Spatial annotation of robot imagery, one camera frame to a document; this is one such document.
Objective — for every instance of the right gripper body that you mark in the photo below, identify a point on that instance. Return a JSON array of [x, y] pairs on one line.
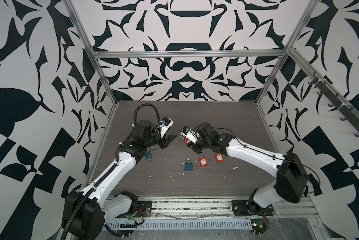
[[197, 147]]

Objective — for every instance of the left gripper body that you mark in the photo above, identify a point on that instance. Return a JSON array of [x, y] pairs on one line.
[[163, 142]]

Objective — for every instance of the blue padlock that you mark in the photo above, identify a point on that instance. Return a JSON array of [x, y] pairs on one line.
[[149, 154], [188, 166]]

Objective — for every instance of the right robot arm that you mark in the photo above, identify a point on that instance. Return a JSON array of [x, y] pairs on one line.
[[290, 175]]

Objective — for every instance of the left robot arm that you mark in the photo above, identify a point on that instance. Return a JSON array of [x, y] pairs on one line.
[[86, 212]]

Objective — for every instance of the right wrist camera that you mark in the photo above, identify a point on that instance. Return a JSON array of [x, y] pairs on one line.
[[188, 133]]

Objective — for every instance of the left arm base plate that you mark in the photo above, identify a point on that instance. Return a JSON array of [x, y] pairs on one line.
[[136, 208]]

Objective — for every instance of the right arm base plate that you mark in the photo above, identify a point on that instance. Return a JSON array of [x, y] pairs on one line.
[[242, 207]]

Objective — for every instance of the aluminium frame crossbar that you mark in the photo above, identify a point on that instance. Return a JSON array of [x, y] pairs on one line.
[[188, 54]]

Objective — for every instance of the black hook rail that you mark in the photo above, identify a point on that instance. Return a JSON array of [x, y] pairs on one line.
[[337, 101]]

